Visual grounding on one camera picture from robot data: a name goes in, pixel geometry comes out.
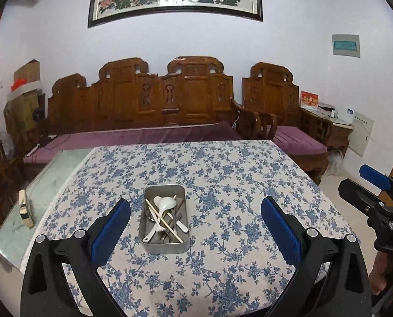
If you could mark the wooden side table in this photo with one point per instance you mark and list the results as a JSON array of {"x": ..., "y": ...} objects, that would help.
[{"x": 340, "y": 137}]

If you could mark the blue floral tablecloth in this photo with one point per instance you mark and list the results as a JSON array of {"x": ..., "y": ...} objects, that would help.
[{"x": 189, "y": 165}]

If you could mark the red gift box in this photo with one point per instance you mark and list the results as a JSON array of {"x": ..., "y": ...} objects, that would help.
[{"x": 309, "y": 99}]

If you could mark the person's right hand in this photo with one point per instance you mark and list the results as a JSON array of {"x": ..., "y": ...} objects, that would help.
[{"x": 384, "y": 270}]

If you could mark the red plastic item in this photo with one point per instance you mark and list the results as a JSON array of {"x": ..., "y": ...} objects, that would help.
[{"x": 18, "y": 85}]

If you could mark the metal spoon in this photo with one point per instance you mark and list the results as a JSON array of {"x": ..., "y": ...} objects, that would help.
[{"x": 150, "y": 214}]

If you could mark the square purple seat cushion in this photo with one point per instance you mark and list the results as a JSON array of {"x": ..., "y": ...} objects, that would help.
[{"x": 298, "y": 140}]

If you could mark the grey flat device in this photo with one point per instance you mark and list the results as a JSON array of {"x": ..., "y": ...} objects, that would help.
[{"x": 326, "y": 109}]

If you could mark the white plastic spoon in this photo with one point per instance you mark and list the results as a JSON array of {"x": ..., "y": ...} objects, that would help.
[
  {"x": 182, "y": 227},
  {"x": 168, "y": 203}
]

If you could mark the large cardboard box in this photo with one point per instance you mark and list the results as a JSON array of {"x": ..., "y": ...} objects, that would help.
[{"x": 21, "y": 110}]

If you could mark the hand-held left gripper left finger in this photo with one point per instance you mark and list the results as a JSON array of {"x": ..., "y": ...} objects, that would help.
[{"x": 112, "y": 231}]

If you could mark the clear plastic bag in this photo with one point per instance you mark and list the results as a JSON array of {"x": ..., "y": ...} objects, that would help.
[{"x": 335, "y": 163}]

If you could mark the grey metal wall cabinet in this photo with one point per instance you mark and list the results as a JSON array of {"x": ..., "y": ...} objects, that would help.
[{"x": 361, "y": 132}]

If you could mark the small cardboard box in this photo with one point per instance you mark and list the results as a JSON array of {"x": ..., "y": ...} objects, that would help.
[{"x": 27, "y": 71}]

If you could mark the wooden side chair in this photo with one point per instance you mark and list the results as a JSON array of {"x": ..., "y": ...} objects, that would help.
[{"x": 1, "y": 171}]

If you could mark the wooden block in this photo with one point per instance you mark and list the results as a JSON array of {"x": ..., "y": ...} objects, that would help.
[{"x": 26, "y": 209}]

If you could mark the carved wooden sofa bench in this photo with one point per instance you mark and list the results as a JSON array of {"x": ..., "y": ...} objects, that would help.
[{"x": 193, "y": 102}]

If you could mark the carved wooden armchair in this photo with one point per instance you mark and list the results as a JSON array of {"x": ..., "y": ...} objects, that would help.
[{"x": 269, "y": 92}]

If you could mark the white and blue box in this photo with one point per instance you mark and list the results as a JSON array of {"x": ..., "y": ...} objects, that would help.
[{"x": 344, "y": 116}]

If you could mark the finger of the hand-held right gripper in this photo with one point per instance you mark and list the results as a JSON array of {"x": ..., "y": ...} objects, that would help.
[
  {"x": 374, "y": 176},
  {"x": 358, "y": 194}
]

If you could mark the rectangular metal tray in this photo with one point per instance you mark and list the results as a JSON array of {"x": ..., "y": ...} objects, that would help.
[{"x": 165, "y": 246}]

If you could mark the metal fork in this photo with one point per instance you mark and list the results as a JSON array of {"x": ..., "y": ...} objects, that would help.
[{"x": 175, "y": 221}]

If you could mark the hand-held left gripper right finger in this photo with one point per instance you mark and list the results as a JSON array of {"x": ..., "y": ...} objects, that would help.
[{"x": 279, "y": 231}]

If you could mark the wall distribution box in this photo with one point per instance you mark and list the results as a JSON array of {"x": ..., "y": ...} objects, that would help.
[{"x": 346, "y": 45}]

